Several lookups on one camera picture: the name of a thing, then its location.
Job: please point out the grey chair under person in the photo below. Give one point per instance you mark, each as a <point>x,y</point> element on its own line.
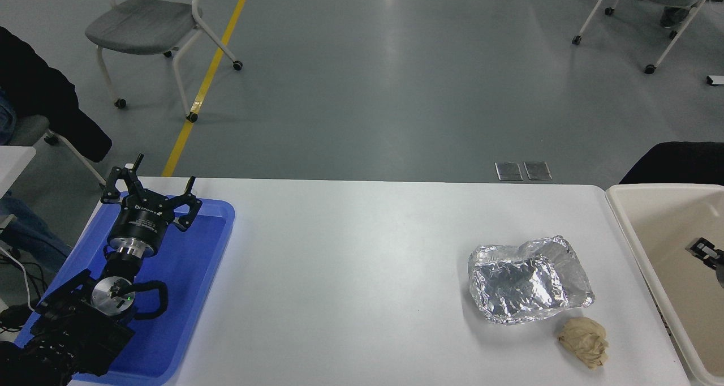
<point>25,128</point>

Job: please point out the blue plastic tray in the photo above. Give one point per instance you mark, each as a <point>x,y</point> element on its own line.
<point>186,273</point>

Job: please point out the crumpled tan paper ball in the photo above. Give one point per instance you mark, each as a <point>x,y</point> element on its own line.
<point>582,342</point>

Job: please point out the person on white-framed chair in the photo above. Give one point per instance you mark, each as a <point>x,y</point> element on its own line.
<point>673,17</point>

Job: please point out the seated person beside small table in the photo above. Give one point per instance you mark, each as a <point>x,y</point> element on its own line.
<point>39,91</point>

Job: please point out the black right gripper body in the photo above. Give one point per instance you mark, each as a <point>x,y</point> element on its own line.
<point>722,273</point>

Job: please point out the metal floor plate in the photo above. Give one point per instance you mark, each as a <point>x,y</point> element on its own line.
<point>537,170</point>
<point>509,171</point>

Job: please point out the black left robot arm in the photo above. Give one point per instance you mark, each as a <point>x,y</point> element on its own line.
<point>79,329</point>

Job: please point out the small white side table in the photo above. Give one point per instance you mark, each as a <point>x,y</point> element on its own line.
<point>14,165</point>

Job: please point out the large pale plastic bin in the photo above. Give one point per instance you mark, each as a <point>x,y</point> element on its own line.
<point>662,227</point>

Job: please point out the person behind bin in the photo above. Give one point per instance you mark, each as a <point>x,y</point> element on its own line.
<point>679,165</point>

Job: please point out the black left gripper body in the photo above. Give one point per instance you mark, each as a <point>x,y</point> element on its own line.
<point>140,222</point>

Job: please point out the empty grey wheeled chair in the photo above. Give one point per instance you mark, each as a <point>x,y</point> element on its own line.
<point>141,24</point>

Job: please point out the small white floor object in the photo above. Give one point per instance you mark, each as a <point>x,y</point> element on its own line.
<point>715,80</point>

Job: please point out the crumpled silver foil tray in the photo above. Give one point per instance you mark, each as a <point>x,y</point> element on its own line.
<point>526,284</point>

